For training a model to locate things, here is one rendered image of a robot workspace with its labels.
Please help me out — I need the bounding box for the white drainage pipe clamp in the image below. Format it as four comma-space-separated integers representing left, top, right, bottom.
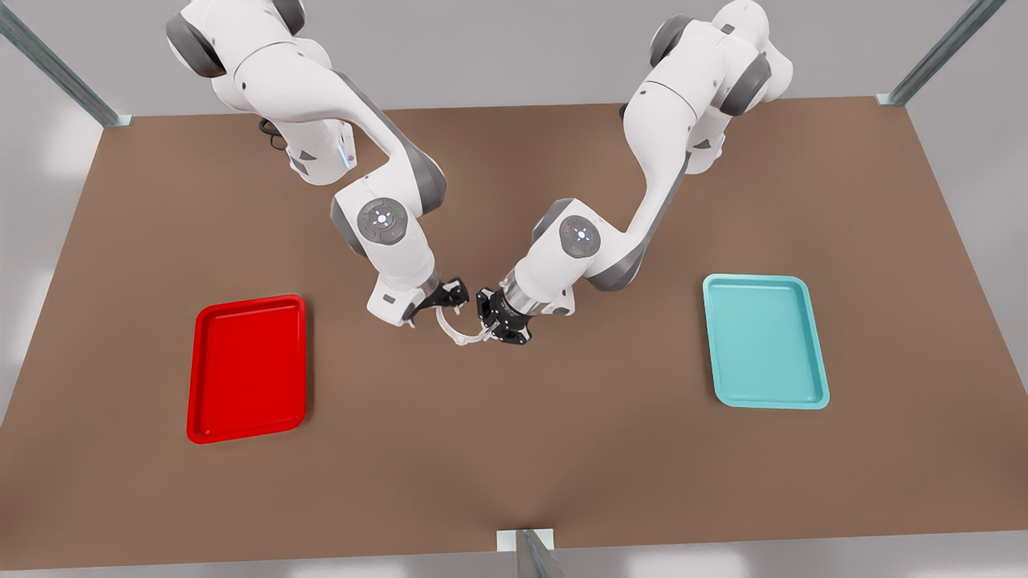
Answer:
435, 307, 497, 348

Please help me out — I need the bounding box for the red rectangular tray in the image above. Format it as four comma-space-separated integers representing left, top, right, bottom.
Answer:
186, 294, 308, 445

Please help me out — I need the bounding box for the teal rectangular tray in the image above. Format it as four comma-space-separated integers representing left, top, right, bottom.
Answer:
702, 273, 830, 411

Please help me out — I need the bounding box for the silver frame post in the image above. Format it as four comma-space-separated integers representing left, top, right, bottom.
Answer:
875, 0, 1008, 108
496, 528, 557, 578
0, 4, 133, 129

